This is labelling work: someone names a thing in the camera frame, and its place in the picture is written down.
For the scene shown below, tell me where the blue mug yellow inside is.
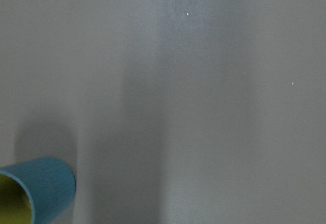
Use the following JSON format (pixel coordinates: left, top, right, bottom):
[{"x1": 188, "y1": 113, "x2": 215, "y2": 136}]
[{"x1": 1, "y1": 157, "x2": 76, "y2": 223}]

